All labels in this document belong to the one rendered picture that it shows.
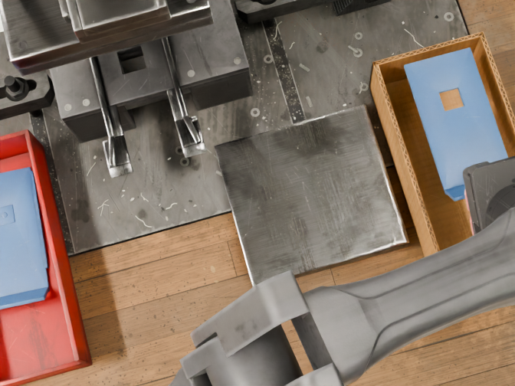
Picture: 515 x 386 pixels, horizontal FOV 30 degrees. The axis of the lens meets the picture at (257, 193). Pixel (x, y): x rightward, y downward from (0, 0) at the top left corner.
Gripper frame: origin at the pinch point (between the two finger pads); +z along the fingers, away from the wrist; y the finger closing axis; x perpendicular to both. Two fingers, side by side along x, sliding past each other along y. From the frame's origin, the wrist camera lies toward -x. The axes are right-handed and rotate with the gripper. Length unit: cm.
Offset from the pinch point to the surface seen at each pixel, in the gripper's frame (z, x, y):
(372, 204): 8.8, 9.3, -1.7
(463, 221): 7.7, 0.4, -5.8
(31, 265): 12.6, 45.8, 0.7
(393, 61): 11.3, 3.4, 12.0
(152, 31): 0.1, 26.4, 22.4
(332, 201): 9.6, 13.2, -0.4
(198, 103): 17.0, 24.0, 12.1
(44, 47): -1.0, 35.8, 23.6
